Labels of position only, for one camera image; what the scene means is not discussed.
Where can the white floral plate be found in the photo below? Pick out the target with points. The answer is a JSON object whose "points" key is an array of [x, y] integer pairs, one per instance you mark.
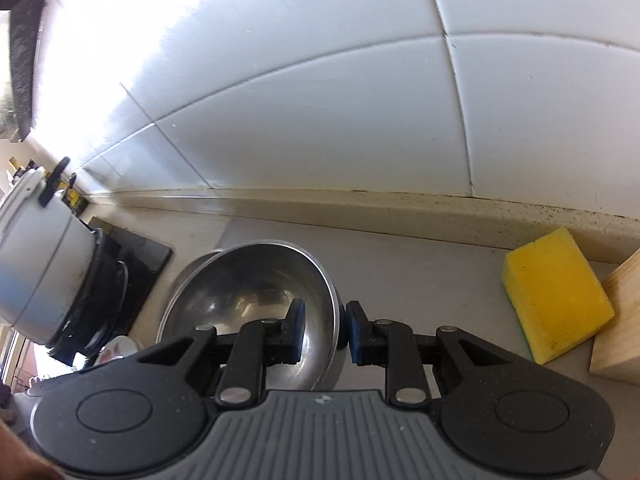
{"points": [[117, 349]]}

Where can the wooden knife block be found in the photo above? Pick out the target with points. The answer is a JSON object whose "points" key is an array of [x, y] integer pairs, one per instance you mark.
{"points": [[620, 320]]}

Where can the stainless steel bowl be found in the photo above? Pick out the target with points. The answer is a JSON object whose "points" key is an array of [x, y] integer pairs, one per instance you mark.
{"points": [[185, 277], [240, 290]]}

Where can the black gas stove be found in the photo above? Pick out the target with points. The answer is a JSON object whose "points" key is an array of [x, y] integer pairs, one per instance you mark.
{"points": [[145, 260]]}

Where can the black range hood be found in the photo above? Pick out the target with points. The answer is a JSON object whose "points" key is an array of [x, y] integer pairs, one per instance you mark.
{"points": [[25, 60]]}

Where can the person's forearm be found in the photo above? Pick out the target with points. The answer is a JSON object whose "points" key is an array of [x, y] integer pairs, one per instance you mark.
{"points": [[15, 455]]}

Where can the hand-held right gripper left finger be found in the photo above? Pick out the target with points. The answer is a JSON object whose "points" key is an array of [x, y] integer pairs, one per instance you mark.
{"points": [[297, 325]]}

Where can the yellow sponge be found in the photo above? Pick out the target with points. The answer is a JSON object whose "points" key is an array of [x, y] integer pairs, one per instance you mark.
{"points": [[555, 290]]}

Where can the silver pressure cooker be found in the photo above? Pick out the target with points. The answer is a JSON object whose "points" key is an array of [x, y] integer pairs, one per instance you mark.
{"points": [[40, 260]]}

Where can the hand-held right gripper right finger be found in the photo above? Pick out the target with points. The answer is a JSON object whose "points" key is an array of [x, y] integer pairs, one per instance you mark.
{"points": [[356, 330]]}

